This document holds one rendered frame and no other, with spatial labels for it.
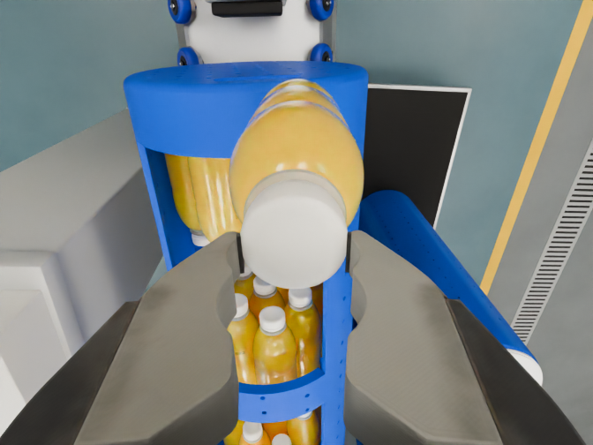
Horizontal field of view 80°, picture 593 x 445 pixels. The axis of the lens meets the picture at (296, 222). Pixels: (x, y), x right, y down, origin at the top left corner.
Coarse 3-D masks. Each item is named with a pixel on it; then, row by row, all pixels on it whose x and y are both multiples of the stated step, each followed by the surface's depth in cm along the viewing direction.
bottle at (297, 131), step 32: (288, 96) 20; (320, 96) 22; (256, 128) 16; (288, 128) 15; (320, 128) 16; (256, 160) 15; (288, 160) 14; (320, 160) 14; (352, 160) 16; (256, 192) 14; (352, 192) 15
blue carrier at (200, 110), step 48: (144, 96) 34; (192, 96) 31; (240, 96) 31; (336, 96) 34; (144, 144) 38; (192, 144) 34; (336, 288) 46; (336, 336) 51; (240, 384) 51; (288, 384) 51; (336, 384) 56; (336, 432) 63
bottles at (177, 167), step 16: (176, 160) 48; (176, 176) 49; (176, 192) 50; (192, 192) 50; (176, 208) 52; (192, 208) 51; (192, 224) 53; (192, 240) 56; (240, 288) 66; (256, 288) 61; (272, 288) 61; (320, 288) 64; (256, 304) 61; (272, 304) 61; (320, 304) 64; (320, 320) 66; (320, 336) 68; (320, 352) 70; (320, 416) 80; (240, 432) 76; (272, 432) 77; (320, 432) 82
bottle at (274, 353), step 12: (264, 336) 54; (276, 336) 54; (288, 336) 54; (252, 348) 56; (264, 348) 53; (276, 348) 53; (288, 348) 54; (264, 360) 54; (276, 360) 54; (288, 360) 55; (264, 372) 55; (276, 372) 55; (288, 372) 56; (264, 384) 57
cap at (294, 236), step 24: (264, 192) 13; (288, 192) 12; (312, 192) 12; (264, 216) 12; (288, 216) 12; (312, 216) 12; (336, 216) 12; (264, 240) 12; (288, 240) 12; (312, 240) 12; (336, 240) 12; (264, 264) 13; (288, 264) 13; (312, 264) 13; (336, 264) 13; (288, 288) 13
